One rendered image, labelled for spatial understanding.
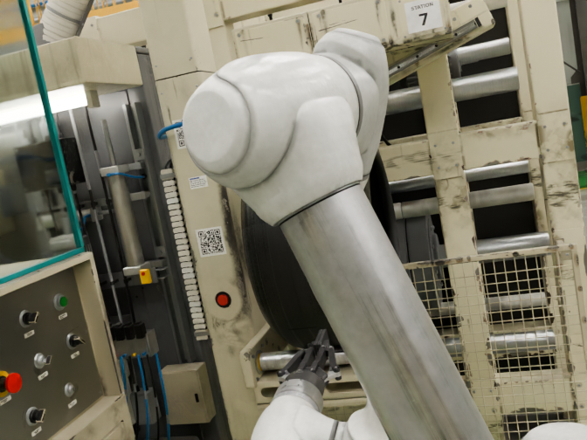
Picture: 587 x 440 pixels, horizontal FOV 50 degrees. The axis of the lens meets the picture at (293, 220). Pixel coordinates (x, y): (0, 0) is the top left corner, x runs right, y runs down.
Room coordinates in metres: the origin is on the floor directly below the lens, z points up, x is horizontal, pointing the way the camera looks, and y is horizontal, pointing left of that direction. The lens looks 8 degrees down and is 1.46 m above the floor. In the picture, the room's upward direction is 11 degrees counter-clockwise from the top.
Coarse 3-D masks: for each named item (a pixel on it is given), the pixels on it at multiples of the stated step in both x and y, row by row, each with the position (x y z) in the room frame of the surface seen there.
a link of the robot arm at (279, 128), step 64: (256, 64) 0.65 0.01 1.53; (320, 64) 0.71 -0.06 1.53; (192, 128) 0.64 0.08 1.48; (256, 128) 0.60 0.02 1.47; (320, 128) 0.64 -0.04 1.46; (256, 192) 0.65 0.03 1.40; (320, 192) 0.64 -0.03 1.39; (320, 256) 0.64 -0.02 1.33; (384, 256) 0.64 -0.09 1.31; (384, 320) 0.62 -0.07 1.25; (384, 384) 0.61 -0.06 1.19; (448, 384) 0.61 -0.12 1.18
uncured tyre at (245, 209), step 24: (384, 168) 1.74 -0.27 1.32; (384, 192) 1.78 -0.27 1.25; (384, 216) 1.84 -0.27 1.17; (264, 240) 1.39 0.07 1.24; (264, 264) 1.39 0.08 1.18; (288, 264) 1.37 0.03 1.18; (264, 288) 1.40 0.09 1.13; (288, 288) 1.38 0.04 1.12; (264, 312) 1.46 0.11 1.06; (288, 312) 1.40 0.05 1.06; (312, 312) 1.39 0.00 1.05; (288, 336) 1.46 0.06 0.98; (312, 336) 1.45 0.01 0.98
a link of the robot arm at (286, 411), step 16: (288, 400) 1.01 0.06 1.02; (304, 400) 1.02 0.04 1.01; (272, 416) 0.97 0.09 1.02; (288, 416) 0.96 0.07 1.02; (304, 416) 0.97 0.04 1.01; (320, 416) 0.98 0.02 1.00; (256, 432) 0.95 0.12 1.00; (272, 432) 0.93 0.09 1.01; (288, 432) 0.93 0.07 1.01; (304, 432) 0.93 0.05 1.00; (320, 432) 0.94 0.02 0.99
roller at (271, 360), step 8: (272, 352) 1.56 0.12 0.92; (280, 352) 1.54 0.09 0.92; (288, 352) 1.53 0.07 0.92; (296, 352) 1.53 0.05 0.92; (336, 352) 1.49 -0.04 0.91; (264, 360) 1.54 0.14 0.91; (272, 360) 1.53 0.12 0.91; (280, 360) 1.53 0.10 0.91; (288, 360) 1.52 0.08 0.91; (328, 360) 1.49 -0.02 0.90; (336, 360) 1.48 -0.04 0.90; (344, 360) 1.48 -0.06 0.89; (264, 368) 1.54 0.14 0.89; (272, 368) 1.54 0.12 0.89; (280, 368) 1.54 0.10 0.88
